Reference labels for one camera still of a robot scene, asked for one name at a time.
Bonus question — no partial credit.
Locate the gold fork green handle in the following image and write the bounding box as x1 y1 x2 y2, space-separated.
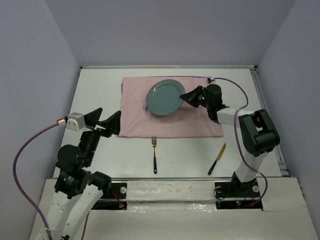
151 136 158 174

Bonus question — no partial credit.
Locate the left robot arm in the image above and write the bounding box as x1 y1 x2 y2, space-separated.
36 107 121 240

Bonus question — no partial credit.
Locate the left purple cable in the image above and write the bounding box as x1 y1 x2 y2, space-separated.
12 122 89 240

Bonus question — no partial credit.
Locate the pink cloth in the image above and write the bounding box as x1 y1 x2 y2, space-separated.
119 76 224 139

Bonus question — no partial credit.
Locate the gold knife green handle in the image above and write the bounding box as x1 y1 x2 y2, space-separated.
207 143 227 176

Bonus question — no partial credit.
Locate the teal plate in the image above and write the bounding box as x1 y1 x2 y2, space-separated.
146 79 186 116

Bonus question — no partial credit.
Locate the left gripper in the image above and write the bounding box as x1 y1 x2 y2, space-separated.
79 106 122 165

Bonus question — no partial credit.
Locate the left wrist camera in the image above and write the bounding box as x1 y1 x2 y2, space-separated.
56 112 90 132

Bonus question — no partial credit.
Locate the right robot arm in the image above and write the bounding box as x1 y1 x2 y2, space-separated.
180 84 280 200

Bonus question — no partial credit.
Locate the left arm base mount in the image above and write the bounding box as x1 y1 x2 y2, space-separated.
92 181 128 211

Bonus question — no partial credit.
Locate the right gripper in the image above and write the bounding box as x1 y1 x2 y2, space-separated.
179 85 212 109

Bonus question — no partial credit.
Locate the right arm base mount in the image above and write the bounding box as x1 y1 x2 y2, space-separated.
213 179 263 210

